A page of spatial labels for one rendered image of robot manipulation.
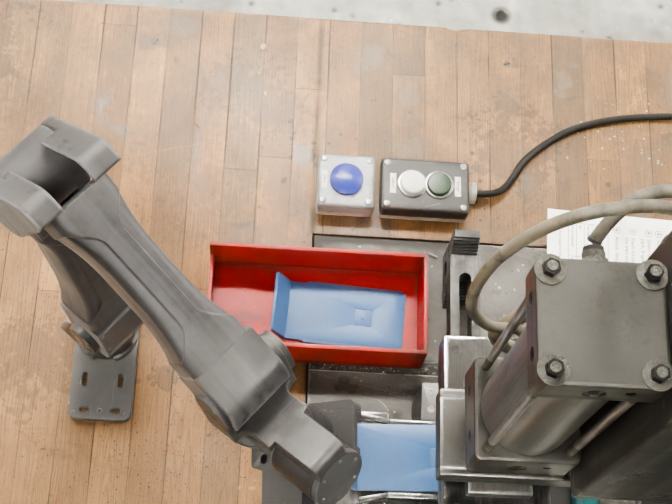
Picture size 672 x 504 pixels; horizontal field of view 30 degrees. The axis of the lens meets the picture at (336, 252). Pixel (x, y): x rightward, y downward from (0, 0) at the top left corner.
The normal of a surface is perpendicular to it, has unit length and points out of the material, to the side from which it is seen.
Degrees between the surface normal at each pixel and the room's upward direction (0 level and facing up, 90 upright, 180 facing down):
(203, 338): 26
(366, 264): 90
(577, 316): 0
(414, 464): 2
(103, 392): 0
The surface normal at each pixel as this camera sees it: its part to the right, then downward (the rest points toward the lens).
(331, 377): 0.07, -0.36
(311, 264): -0.04, 0.93
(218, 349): 0.39, -0.04
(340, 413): -0.45, -0.30
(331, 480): 0.71, 0.45
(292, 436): -0.22, -0.58
